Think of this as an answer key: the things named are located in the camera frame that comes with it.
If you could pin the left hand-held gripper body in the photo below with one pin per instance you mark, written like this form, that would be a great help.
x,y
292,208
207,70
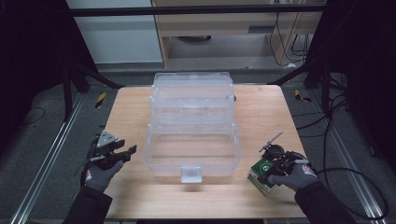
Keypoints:
x,y
106,140

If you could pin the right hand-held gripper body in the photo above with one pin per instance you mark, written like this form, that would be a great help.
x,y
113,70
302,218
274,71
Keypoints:
x,y
283,158

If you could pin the green white carton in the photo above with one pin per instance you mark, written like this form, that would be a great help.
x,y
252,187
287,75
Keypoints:
x,y
260,175

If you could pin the clear plastic tiered storage box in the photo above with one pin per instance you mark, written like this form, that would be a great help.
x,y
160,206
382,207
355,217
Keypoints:
x,y
193,149

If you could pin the person's right hand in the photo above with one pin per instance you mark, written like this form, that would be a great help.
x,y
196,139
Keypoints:
x,y
299,177

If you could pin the person's left hand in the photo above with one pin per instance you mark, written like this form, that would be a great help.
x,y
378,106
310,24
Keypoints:
x,y
99,179

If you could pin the yellow black tape strip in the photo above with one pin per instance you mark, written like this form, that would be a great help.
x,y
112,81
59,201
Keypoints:
x,y
301,97
100,100

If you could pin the black stand leg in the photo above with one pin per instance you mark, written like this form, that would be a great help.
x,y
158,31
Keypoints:
x,y
67,93
292,74

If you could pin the white cabinet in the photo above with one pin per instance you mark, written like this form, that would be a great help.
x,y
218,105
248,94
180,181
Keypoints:
x,y
118,37

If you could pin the black curtain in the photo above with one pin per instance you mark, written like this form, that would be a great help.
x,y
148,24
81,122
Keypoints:
x,y
367,77
31,62

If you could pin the beige wooden desk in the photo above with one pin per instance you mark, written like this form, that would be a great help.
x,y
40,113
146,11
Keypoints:
x,y
218,26

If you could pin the black metal crossbar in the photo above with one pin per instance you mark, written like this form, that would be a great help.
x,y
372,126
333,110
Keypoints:
x,y
186,11

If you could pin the aluminium floor rail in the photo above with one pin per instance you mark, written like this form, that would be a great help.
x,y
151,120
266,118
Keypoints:
x,y
46,158
348,161

